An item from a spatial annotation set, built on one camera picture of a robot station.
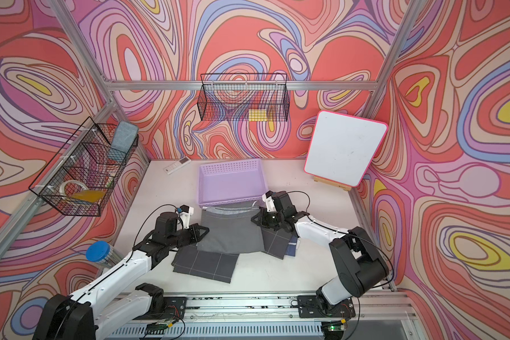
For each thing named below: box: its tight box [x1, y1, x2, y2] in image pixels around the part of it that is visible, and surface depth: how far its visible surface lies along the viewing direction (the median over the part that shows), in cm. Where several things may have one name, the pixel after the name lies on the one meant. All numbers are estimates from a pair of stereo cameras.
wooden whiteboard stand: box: [313, 176, 353, 192], surface depth 107 cm
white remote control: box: [162, 155, 192, 175], surface depth 118 cm
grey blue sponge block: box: [111, 121, 139, 154], surface depth 83 cm
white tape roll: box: [59, 179, 89, 197], surface depth 69 cm
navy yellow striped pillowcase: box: [284, 235, 298, 257], surface depth 88 cm
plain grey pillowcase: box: [196, 206, 265, 255], surface depth 85 cm
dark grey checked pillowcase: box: [260, 226, 293, 260], surface depth 89 cm
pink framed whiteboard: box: [303, 110, 389, 187], surface depth 91 cm
